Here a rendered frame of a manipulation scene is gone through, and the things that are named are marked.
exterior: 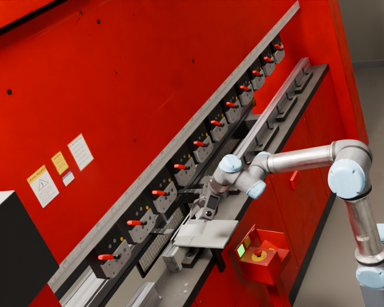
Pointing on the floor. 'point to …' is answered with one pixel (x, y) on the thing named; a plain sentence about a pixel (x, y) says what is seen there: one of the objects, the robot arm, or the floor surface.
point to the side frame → (326, 34)
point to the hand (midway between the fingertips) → (198, 218)
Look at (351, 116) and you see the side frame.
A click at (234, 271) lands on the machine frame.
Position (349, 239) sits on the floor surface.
